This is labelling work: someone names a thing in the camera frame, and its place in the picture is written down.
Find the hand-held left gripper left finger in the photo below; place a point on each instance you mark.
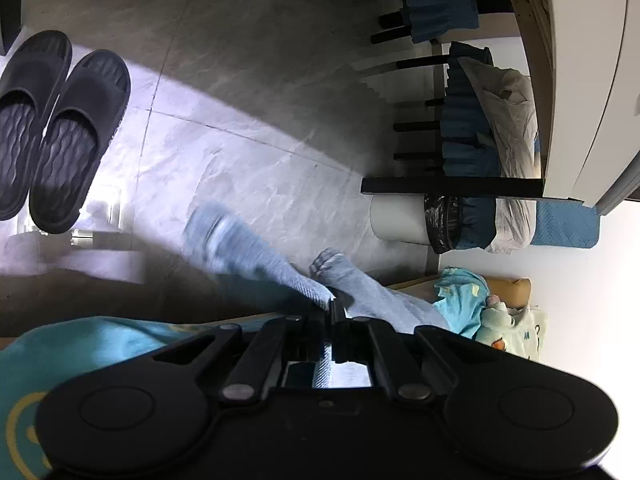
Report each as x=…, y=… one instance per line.
x=322, y=325

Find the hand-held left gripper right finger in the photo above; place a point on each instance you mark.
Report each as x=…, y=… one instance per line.
x=345, y=330

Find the blue denim jeans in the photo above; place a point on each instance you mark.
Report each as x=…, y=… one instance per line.
x=280, y=270

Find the white trash bin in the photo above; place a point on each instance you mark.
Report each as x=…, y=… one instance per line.
x=397, y=220

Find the black trash bag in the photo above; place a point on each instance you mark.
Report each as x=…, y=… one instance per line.
x=442, y=222

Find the black wooden chair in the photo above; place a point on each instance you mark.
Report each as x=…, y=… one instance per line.
x=450, y=186
x=385, y=20

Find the dark blue towel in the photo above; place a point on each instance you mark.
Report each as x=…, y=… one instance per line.
x=467, y=135

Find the blue quilted cushion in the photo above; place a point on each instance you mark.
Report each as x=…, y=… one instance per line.
x=565, y=222

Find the teal printed bed sheet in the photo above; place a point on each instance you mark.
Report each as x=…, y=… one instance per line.
x=75, y=345

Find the clear plastic box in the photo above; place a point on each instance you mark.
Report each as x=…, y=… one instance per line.
x=97, y=217

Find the grey pillow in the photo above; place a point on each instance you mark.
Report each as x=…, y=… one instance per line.
x=510, y=125

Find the black slipper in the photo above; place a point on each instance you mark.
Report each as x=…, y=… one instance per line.
x=30, y=110
x=80, y=135

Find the blue ruffled seat cushion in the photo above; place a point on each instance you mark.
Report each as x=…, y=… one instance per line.
x=440, y=0

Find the white desk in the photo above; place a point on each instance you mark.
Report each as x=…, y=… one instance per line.
x=590, y=75

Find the tan bed frame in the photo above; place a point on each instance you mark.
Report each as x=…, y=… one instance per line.
x=507, y=290

